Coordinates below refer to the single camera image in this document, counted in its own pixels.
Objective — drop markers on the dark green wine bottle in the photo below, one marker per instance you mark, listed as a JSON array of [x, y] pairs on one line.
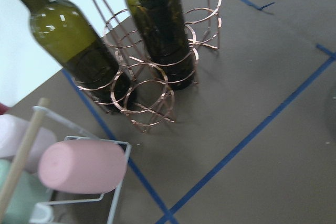
[[162, 27], [61, 28]]

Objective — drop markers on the pale pink plastic cup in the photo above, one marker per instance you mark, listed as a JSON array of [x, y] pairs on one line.
[[13, 129]]

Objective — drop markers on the mint green plastic cup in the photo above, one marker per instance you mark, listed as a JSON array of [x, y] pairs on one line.
[[27, 193]]

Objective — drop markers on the copper wire bottle rack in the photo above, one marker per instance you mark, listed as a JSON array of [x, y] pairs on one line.
[[150, 100]]

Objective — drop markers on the wooden rack handle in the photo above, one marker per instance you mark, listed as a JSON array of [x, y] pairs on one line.
[[20, 159]]

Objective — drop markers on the white wire cup rack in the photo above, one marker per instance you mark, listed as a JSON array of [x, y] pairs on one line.
[[43, 211]]

